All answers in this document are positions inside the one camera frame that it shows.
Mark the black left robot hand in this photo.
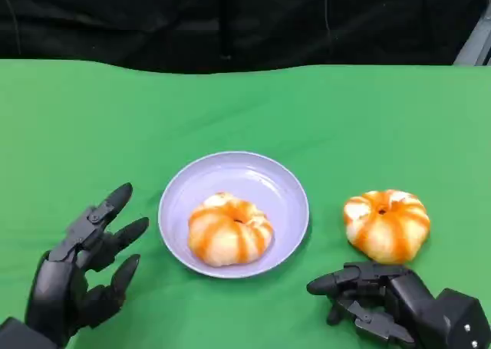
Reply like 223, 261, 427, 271
25, 183, 150, 346

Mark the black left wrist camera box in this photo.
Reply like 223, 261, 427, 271
0, 317, 59, 349

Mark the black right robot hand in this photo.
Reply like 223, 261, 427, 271
306, 261, 438, 349

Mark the black drape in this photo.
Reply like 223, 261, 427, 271
0, 0, 491, 74

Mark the thin hanging cable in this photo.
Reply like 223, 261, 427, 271
324, 0, 333, 41

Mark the orange and white bread roll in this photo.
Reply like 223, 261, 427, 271
187, 192, 275, 268
343, 189, 431, 265

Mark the lilac plate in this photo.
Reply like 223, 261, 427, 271
158, 151, 310, 279

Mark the grey metal frame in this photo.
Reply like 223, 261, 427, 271
453, 17, 491, 66

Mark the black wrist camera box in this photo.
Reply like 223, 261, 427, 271
432, 287, 491, 349
0, 317, 59, 349

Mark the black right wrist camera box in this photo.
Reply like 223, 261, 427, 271
432, 287, 491, 349

